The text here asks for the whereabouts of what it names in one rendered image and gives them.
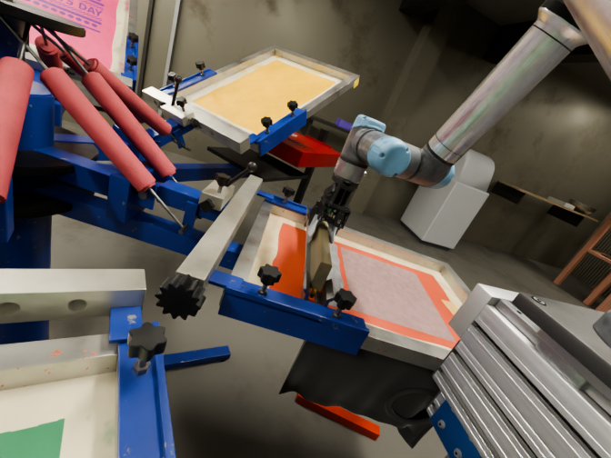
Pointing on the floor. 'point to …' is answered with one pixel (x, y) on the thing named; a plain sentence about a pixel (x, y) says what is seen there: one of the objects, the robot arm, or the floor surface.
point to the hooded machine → (450, 204)
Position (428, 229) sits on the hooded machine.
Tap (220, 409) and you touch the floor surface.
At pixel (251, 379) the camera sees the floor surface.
